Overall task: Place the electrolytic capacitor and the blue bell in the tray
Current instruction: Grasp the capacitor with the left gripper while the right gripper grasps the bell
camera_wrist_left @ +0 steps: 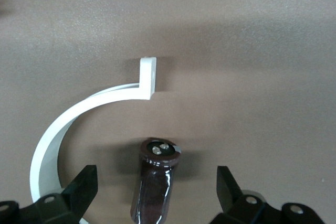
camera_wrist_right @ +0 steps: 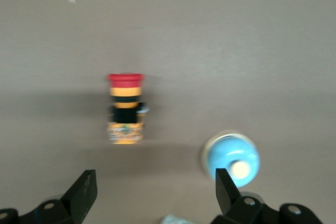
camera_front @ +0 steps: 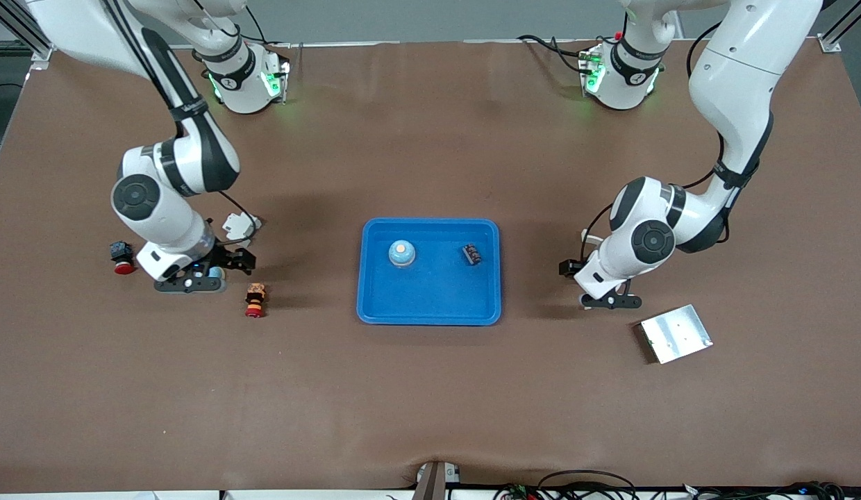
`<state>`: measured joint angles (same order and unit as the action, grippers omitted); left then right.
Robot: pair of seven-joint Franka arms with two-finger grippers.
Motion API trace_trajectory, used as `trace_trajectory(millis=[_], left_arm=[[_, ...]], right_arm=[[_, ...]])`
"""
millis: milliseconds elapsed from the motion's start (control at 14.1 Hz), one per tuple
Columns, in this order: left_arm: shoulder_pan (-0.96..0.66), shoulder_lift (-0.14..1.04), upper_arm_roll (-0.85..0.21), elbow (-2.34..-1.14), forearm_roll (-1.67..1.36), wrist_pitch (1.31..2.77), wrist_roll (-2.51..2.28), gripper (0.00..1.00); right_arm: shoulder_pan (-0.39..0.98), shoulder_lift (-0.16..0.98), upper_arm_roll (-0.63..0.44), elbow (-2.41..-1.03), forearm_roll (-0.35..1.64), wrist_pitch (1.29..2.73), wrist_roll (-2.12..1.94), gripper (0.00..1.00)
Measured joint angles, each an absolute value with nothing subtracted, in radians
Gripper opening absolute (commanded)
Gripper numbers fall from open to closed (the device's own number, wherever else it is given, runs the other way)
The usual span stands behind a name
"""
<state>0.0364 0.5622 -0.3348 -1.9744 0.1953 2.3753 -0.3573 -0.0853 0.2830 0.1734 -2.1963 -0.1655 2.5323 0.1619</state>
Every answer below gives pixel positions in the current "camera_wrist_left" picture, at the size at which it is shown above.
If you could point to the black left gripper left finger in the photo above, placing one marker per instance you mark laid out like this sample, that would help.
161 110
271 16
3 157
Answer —
52 211

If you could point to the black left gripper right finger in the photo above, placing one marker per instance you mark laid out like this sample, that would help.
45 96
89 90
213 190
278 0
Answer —
241 211

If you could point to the brown table mat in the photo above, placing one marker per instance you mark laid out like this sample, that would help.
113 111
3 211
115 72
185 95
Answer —
236 37

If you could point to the white semicircular bracket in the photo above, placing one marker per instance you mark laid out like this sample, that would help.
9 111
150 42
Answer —
92 100

